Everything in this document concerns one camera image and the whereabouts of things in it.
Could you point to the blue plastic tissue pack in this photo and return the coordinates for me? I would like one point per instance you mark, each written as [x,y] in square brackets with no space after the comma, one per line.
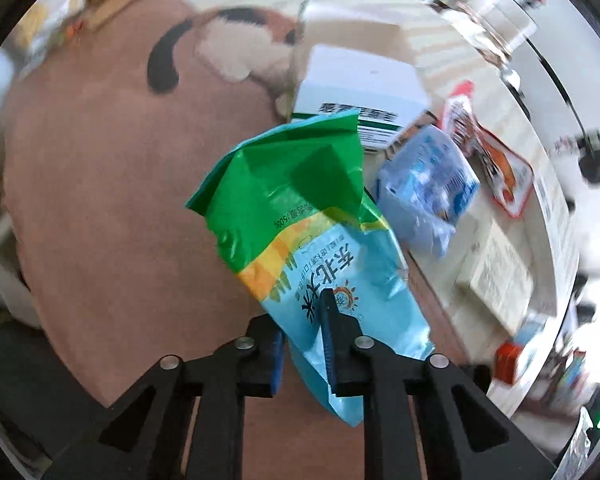
[425,185]

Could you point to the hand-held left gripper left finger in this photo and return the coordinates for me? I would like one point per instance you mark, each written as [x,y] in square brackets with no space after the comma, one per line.
[275,365]

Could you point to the small red box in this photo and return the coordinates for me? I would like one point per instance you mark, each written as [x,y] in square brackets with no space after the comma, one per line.
[507,362]

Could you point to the black microphone stand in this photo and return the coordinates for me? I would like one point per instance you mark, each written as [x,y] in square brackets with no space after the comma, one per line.
[595,165]

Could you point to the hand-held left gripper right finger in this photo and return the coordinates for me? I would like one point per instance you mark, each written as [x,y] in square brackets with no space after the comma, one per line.
[330,355]

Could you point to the pink printed table cloth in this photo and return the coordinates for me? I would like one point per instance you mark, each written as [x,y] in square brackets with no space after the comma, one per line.
[105,185]

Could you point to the flat beige box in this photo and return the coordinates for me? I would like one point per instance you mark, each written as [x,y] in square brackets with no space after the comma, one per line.
[500,275]

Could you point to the red snack packet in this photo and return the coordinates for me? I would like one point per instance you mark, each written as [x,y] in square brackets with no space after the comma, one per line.
[510,180]

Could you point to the white cloth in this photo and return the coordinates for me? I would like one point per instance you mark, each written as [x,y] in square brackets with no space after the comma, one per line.
[10,280]

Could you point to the white box with green label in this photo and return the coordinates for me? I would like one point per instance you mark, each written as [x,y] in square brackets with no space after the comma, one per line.
[360,80]

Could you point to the green and blue rice bag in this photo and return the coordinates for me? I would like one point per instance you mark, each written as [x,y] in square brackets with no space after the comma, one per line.
[290,200]

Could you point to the clear glass jar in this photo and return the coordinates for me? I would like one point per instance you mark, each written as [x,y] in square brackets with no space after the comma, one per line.
[495,20]

